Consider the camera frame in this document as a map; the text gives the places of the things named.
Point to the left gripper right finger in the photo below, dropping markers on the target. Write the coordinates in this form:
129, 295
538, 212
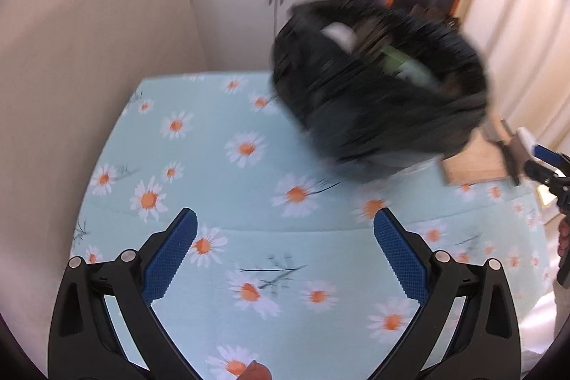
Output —
486, 341

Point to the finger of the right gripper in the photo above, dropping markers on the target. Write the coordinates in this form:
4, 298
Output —
556, 159
539, 173

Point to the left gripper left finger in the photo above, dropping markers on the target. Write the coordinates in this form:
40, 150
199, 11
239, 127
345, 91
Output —
83, 343

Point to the black bag lined trash bin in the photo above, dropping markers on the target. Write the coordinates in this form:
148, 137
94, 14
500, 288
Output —
357, 115

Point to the person's right hand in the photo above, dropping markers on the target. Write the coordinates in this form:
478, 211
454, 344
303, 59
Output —
562, 276

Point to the person's left hand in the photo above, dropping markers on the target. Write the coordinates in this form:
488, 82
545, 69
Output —
255, 371

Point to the beige ceramic mug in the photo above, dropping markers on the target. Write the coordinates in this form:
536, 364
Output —
522, 145

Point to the wooden cutting board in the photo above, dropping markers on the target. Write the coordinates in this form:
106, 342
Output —
479, 161

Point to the daisy print blue tablecloth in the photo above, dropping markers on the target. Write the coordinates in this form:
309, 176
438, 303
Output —
285, 270

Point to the white paper cup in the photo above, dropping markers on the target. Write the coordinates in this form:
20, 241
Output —
344, 36

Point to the steel cleaver black handle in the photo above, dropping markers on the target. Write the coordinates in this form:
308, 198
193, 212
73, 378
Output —
509, 161

